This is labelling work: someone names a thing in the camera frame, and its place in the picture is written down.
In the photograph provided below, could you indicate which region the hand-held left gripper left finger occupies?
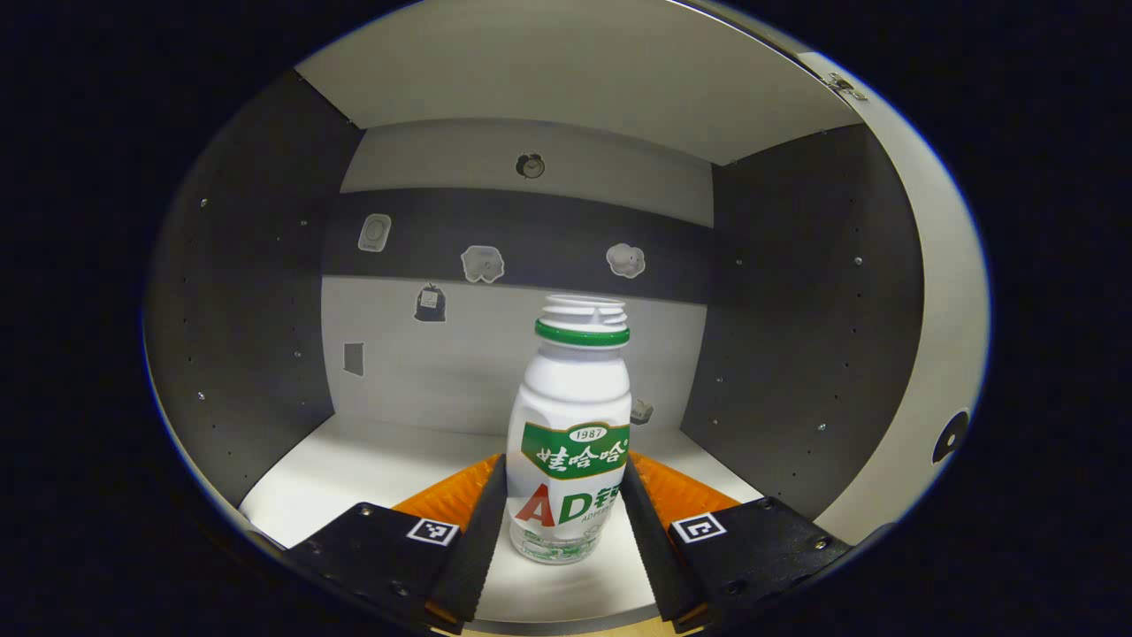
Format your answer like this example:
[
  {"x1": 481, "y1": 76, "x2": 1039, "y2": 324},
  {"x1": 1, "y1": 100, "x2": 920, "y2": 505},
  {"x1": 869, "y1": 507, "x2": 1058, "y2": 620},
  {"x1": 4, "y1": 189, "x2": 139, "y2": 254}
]
[{"x1": 283, "y1": 453, "x2": 509, "y2": 633}]

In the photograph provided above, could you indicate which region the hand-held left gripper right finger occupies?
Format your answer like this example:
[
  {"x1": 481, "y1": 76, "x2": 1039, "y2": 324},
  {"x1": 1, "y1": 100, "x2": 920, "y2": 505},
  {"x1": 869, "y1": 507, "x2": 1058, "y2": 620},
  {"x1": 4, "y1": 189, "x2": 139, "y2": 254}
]
[{"x1": 619, "y1": 449, "x2": 854, "y2": 633}]

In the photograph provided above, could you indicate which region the white bottle with green label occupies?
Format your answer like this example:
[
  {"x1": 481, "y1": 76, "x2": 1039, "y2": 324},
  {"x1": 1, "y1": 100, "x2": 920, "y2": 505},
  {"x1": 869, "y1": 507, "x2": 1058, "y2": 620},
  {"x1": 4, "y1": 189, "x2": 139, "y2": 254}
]
[{"x1": 506, "y1": 295, "x2": 633, "y2": 565}]

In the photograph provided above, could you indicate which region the white cabinet lower shelf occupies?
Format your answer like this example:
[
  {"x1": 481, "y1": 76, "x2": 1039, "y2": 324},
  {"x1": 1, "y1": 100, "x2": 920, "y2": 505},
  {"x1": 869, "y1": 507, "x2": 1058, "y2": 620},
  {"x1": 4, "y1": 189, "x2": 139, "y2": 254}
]
[{"x1": 237, "y1": 414, "x2": 766, "y2": 625}]

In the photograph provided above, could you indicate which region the white cabinet shelf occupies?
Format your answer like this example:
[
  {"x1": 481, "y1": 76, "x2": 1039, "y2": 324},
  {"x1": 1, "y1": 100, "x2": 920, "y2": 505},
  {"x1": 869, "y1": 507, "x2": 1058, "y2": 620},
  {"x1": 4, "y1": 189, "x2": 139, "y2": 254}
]
[
  {"x1": 294, "y1": 0, "x2": 863, "y2": 166},
  {"x1": 237, "y1": 414, "x2": 766, "y2": 625}
]

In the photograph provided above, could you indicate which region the white cabinet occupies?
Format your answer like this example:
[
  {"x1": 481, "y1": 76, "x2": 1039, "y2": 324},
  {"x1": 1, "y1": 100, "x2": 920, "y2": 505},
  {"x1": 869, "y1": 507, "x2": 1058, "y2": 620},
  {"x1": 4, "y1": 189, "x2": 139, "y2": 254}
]
[{"x1": 141, "y1": 0, "x2": 928, "y2": 625}]

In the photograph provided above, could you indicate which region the white cabinet right door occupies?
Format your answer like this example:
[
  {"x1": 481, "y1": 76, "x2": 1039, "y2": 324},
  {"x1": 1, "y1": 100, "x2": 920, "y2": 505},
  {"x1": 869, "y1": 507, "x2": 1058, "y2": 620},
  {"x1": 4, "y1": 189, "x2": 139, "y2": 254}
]
[{"x1": 796, "y1": 49, "x2": 991, "y2": 547}]

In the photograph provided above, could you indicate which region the white cabinet upper shelf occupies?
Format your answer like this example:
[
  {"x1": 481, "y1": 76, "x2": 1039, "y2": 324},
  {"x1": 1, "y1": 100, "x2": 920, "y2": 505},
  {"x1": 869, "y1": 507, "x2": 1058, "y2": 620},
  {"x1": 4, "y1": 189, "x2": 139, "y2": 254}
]
[{"x1": 294, "y1": 0, "x2": 863, "y2": 166}]

